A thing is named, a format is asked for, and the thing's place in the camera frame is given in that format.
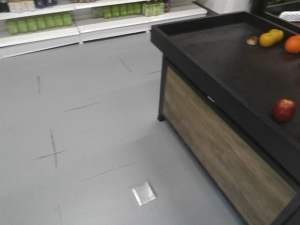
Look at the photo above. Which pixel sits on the metal floor socket plate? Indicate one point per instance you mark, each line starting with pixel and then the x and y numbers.
pixel 144 193

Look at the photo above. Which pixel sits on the black wood produce stand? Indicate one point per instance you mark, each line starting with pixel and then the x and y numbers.
pixel 217 92

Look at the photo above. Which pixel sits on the brown mushroom cap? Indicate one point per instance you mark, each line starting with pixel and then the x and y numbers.
pixel 252 40

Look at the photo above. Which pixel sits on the dark red apple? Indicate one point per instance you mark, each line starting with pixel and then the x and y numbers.
pixel 284 110

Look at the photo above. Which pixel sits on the yellow round pear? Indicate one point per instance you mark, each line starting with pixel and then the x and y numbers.
pixel 267 39
pixel 278 33

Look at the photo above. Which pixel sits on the white supermarket shelf unit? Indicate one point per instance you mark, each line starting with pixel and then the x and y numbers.
pixel 84 27

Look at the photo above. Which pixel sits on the orange with knob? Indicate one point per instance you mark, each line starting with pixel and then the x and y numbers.
pixel 292 44

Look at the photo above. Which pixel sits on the white perforated tray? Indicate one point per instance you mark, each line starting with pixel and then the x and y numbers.
pixel 290 16

